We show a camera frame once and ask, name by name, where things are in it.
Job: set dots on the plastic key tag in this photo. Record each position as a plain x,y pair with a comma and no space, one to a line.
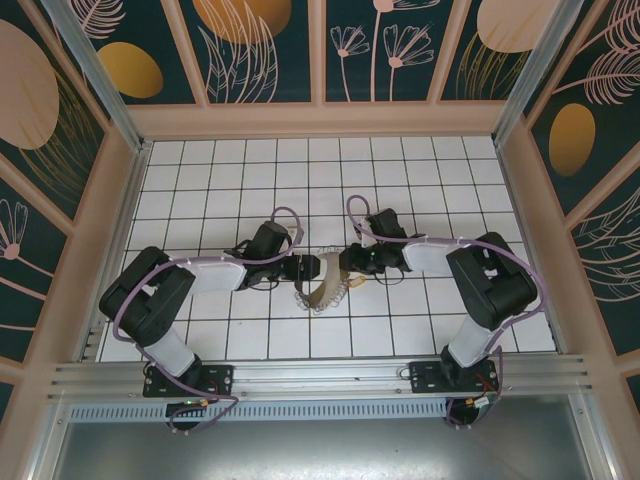
357,283

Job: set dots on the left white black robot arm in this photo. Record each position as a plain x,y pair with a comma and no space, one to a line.
215,272

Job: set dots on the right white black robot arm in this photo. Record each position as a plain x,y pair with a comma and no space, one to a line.
430,255

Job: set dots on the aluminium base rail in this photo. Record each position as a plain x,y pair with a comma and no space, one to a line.
320,375

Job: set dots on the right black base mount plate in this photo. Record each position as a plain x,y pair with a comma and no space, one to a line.
425,375

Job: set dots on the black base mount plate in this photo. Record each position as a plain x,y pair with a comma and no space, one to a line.
220,377
425,375

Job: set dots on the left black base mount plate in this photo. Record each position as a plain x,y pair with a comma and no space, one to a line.
220,377

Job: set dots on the aluminium corner post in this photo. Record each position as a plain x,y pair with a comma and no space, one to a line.
537,75
97,75

